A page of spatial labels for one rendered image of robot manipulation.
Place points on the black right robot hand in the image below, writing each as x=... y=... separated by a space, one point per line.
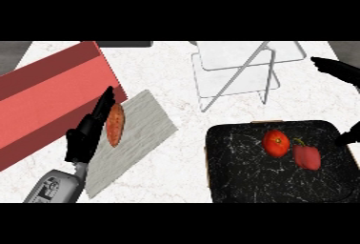
x=339 y=68

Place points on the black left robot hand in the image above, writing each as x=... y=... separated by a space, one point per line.
x=83 y=139

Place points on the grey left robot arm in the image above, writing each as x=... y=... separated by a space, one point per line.
x=55 y=187

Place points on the red tomato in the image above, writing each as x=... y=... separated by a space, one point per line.
x=277 y=143

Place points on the black marbled tray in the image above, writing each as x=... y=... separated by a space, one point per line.
x=277 y=171

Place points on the orange sweet potato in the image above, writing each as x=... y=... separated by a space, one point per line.
x=114 y=124

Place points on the grey wooden cutting board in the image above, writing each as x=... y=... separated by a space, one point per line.
x=129 y=143

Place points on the red striped placemat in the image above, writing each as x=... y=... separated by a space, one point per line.
x=49 y=98

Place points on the red bell pepper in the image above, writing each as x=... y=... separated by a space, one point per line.
x=306 y=155

